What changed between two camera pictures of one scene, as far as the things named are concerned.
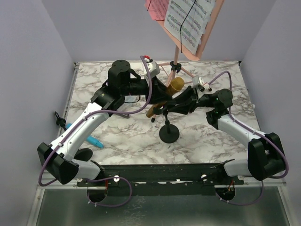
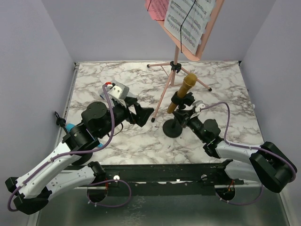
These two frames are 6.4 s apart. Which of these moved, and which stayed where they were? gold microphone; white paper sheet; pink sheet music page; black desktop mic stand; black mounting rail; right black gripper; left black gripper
Moved: left black gripper; right black gripper; black desktop mic stand; gold microphone
Stayed: white paper sheet; black mounting rail; pink sheet music page
